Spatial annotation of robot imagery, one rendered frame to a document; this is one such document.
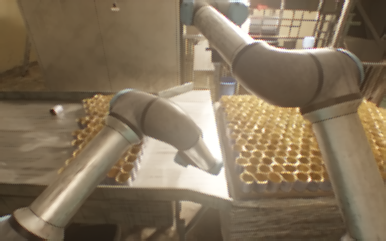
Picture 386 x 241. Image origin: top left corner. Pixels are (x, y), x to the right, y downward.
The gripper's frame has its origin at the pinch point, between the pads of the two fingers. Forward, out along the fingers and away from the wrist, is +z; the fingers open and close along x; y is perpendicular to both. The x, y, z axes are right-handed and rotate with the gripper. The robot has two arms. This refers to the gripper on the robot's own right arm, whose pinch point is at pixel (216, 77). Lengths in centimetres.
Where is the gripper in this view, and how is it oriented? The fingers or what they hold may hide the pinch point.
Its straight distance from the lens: 89.5
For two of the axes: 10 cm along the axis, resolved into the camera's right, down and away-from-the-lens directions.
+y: -9.9, -0.4, 1.0
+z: 0.2, 8.7, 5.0
